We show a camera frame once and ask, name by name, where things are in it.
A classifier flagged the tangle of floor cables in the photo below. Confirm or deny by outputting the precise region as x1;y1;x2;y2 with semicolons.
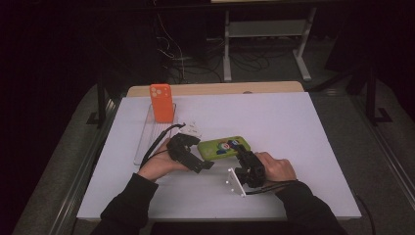
153;13;295;83

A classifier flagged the person's left hand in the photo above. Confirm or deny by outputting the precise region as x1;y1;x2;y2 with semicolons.
137;139;190;183

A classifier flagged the hand-held gripper cable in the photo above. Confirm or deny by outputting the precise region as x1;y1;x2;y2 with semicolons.
245;179;297;196
140;122;187;169

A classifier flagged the clear plastic rack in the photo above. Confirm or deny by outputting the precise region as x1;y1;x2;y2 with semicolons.
133;103;179;165

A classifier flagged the black metal stand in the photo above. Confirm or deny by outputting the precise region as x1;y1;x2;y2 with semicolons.
346;63;394;126
86;76;111;128

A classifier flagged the left hand-held gripper cable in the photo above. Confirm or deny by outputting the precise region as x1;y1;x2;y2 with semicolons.
140;122;187;169

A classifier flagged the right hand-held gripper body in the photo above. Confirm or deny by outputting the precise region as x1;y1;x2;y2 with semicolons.
226;152;266;198

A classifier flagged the white metal desk frame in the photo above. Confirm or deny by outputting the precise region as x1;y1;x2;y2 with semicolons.
222;7;318;82

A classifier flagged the orange phone case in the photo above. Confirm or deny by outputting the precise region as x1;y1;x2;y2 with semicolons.
149;83;174;124

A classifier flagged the right hand-held gripper cable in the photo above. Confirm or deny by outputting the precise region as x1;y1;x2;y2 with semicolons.
245;179;297;196

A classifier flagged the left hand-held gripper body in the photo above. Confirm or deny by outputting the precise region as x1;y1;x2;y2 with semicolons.
166;121;204;174

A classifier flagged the metal floor rail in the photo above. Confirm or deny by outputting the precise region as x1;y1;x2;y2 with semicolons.
48;97;120;235
351;96;415;205

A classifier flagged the thin black floor cable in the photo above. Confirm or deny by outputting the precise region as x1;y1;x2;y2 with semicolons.
354;194;377;235

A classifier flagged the green cartoon phone case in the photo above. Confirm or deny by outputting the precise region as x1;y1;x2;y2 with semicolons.
197;135;252;162

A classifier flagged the person's right hand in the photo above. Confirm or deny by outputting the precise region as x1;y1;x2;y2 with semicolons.
254;151;298;183

